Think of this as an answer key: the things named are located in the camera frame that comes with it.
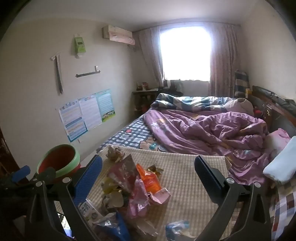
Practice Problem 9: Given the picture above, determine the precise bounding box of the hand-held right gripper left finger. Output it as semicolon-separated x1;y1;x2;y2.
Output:
25;154;103;241

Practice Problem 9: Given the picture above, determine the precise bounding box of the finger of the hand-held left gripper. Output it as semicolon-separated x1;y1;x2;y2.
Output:
11;165;31;184
35;167;56;184

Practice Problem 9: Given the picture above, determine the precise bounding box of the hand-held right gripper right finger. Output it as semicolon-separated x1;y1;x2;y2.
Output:
194;155;272;241

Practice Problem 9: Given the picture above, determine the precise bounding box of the red bin with green rim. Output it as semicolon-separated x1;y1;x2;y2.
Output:
37;144;81;183

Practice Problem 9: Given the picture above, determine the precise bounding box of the white teal printed wrapper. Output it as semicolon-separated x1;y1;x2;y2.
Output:
79;199;105;223

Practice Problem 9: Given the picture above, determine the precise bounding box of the white paper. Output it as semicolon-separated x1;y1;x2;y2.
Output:
102;190;125;209

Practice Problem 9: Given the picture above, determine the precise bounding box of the brown paper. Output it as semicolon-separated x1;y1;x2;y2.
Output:
106;146;123;163

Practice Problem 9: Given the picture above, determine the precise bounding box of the pink foil snack bag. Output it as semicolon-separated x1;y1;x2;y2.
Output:
108;154;139;193

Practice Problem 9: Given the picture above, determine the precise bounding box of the light blue wrapper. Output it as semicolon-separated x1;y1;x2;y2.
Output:
165;220;191;237

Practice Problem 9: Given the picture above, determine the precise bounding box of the gold candy wrapper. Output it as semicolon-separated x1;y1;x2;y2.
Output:
147;164;164;178

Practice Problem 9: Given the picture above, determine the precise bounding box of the blue foil snack bag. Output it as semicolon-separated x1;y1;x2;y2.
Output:
94;212;133;241

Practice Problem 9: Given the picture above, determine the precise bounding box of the orange plastic wrapper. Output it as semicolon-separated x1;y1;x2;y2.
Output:
136;163;162;194

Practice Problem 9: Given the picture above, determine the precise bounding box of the pink plastic wrapper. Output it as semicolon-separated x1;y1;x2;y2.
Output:
127;179;171;219

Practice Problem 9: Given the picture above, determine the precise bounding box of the beige checked mat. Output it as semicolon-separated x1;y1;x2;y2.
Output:
54;146;234;241

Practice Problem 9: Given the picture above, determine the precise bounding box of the purple quilt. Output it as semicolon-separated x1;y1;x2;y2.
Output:
143;109;271;186

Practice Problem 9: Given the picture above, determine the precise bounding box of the blue checked bedsheet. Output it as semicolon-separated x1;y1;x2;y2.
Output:
96;115;167;154

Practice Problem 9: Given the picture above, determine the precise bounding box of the white pillow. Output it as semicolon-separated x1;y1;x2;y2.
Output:
262;136;296;186

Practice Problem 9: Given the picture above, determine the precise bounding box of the patchwork checked cloth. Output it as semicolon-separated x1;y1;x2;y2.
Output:
269;181;296;241

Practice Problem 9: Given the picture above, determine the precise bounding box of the pink pillow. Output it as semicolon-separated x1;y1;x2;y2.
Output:
264;128;291;160

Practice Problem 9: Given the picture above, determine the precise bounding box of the white cushion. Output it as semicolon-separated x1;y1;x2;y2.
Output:
223;98;255;117

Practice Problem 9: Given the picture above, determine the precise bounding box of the blue patchwork quilt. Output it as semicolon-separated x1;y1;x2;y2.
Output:
150;93;238;114

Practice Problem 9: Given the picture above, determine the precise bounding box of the dark side table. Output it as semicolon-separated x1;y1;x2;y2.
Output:
132;88;162;112

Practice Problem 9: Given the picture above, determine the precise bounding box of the dark wooden headboard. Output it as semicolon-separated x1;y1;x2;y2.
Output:
251;85;296;139

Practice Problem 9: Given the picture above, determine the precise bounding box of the blue plaid folded blanket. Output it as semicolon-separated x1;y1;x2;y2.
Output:
234;70;251;98

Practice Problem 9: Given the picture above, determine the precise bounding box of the pale pink curtain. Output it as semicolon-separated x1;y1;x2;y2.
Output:
208;23;241;98
139;27;165;88

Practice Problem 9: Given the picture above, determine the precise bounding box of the window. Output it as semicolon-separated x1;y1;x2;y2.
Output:
159;27;212;81

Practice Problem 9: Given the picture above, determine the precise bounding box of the light blue wall poster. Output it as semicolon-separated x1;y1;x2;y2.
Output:
58;99;88;142

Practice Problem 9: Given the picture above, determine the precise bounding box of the white wall poster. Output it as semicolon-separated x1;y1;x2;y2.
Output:
78;94;102;130

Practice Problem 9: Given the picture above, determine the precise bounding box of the teal wall poster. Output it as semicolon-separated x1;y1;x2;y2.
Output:
95;89;116;122

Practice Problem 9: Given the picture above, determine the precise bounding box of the hanging grey strap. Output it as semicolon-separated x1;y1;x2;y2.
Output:
50;52;64;95

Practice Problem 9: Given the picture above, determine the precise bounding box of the metal towel rail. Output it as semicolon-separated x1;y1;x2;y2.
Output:
75;65;101;78

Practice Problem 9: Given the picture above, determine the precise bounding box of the green wall box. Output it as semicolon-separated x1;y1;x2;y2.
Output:
73;34;86;58

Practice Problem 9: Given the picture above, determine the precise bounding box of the wall air conditioner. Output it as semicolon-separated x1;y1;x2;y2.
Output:
102;25;136;45

